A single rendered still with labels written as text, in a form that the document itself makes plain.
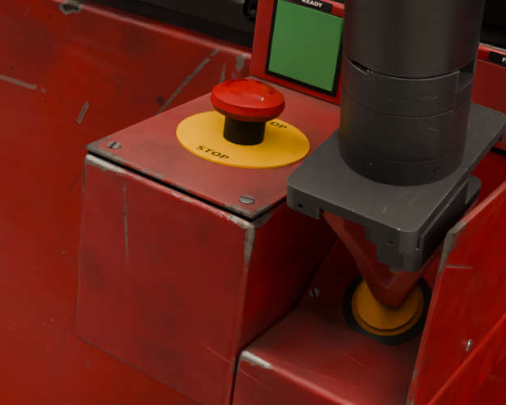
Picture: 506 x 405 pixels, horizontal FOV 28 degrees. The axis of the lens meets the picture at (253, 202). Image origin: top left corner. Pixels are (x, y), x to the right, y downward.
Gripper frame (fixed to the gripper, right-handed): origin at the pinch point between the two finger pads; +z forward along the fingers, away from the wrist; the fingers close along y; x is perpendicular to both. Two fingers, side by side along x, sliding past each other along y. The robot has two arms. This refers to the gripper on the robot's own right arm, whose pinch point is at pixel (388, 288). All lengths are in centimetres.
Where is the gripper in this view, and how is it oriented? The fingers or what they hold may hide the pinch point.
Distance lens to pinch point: 52.9
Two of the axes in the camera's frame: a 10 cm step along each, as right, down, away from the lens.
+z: 0.2, 7.7, 6.4
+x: -8.3, -3.5, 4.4
